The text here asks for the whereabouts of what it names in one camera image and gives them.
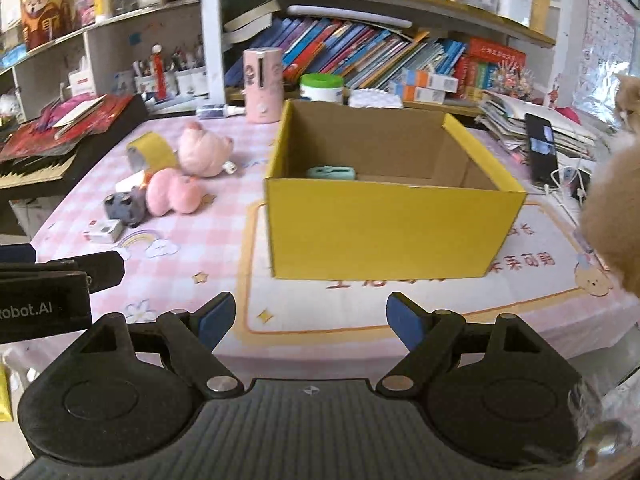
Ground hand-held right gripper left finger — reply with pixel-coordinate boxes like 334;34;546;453
82;292;246;401

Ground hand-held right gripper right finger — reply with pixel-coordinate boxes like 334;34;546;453
376;292;551;397

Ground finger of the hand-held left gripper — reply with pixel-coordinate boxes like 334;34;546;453
35;251;126;292

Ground white power adapter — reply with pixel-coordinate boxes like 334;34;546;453
83;219;125;245

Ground yellow cardboard box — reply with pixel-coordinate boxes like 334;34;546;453
264;99;529;281

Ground pink plush pig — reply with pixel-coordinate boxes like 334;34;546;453
178;121;236;179

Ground grey small toy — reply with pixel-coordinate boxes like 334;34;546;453
103;187;149;227

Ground pink checkered tablecloth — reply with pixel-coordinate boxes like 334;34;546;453
29;105;640;363

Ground yellow bag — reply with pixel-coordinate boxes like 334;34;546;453
0;364;14;424

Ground pink plush toy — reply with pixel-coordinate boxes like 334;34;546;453
146;168;215;217

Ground black electronic keyboard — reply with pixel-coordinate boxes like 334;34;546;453
0;94;151;211

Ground yellow tape roll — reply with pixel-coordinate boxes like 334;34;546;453
125;131;179;172

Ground stack of red papers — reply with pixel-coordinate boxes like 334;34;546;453
0;94;135;163

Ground white notebook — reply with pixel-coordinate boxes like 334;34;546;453
52;94;109;128

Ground teal small device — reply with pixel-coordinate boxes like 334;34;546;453
307;164;357;181

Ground white red-label box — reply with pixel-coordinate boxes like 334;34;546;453
67;69;99;99

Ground white glue bottle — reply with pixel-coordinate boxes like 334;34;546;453
195;103;246;120

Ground red doll figure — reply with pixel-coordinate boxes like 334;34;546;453
151;44;167;102

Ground black smartphone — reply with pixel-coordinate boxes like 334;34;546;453
524;113;559;187

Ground white tissue pack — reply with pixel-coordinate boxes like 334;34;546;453
348;88;404;110

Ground pile of magazines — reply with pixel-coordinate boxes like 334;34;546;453
474;89;600;162

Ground pink cartoon cylinder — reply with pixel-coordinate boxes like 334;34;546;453
243;47;285;125

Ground orange cat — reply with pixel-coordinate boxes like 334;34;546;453
579;72;640;307

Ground white jar green lid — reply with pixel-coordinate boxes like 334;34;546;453
299;73;345;106

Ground white bookshelf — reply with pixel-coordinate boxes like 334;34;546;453
0;0;562;117

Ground red figure gift bag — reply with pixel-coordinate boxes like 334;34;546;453
19;0;77;52

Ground row of colourful books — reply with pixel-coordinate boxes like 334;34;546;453
224;17;529;102

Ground thick lying books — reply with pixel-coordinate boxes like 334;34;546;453
223;0;284;45

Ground white charging cable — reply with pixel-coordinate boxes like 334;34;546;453
544;156;591;211

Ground pink wall poster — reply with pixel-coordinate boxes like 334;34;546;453
571;0;640;128

